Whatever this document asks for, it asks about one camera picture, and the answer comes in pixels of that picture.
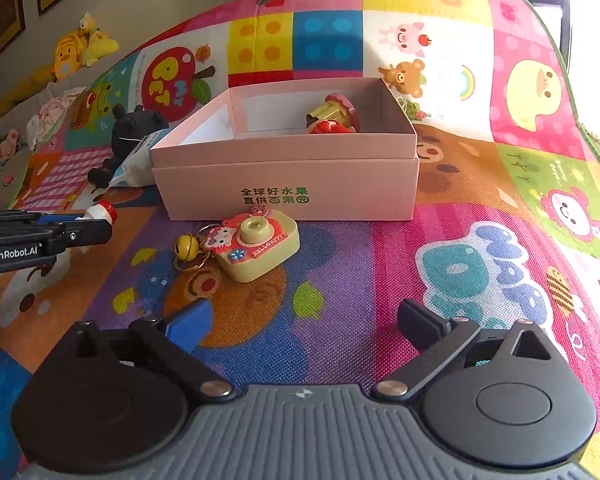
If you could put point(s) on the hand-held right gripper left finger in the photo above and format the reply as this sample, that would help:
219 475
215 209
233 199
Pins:
190 317

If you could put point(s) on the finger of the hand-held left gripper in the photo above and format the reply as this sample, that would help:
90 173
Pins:
62 218
90 232

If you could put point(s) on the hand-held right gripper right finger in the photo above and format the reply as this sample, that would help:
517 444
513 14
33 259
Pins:
420 317

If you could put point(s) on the small white red-capped toy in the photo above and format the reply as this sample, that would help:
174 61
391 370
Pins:
102 212

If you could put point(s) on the blue tissue pack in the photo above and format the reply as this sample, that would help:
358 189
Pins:
135 165

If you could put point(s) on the black plush toy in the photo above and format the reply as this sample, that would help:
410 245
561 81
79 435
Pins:
130 130

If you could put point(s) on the pink cardboard box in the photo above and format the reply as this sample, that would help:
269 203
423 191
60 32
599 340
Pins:
280 180

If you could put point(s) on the colourful cartoon play mat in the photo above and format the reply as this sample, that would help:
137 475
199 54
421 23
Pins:
380 260

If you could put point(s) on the pink cloth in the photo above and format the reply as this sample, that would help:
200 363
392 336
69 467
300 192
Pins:
5 142

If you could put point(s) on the floral cloth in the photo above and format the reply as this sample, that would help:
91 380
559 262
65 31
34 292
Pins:
50 115

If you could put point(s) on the grey sofa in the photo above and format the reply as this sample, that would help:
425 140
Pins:
15 122

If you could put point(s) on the yellow cushion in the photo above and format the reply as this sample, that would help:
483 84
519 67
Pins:
20 92

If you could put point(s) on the yellow striped plush duck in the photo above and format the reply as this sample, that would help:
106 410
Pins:
70 55

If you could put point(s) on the yellow plush dog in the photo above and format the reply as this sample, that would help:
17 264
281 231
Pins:
100 45

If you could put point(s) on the red round toy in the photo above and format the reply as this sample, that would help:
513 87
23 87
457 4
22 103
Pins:
330 126

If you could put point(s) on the yellow pink cupcake toy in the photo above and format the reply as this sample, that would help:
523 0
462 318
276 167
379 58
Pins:
332 110

